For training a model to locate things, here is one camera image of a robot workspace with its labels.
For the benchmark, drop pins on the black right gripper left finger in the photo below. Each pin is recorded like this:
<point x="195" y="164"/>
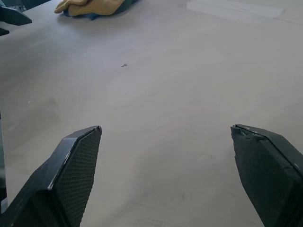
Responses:
<point x="3" y="31"/>

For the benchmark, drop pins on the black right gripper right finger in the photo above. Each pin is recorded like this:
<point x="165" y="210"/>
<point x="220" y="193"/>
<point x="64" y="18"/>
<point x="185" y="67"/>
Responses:
<point x="267" y="179"/>

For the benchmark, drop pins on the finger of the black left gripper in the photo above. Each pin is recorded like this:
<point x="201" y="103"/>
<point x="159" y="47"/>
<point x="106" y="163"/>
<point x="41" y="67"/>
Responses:
<point x="59" y="184"/>
<point x="14" y="16"/>

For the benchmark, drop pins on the blue cloth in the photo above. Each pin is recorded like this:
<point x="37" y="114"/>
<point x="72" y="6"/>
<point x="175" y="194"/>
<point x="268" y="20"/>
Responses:
<point x="91" y="16"/>

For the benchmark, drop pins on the yellow cloth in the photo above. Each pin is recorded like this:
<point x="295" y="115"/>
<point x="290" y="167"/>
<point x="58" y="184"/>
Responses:
<point x="91" y="7"/>

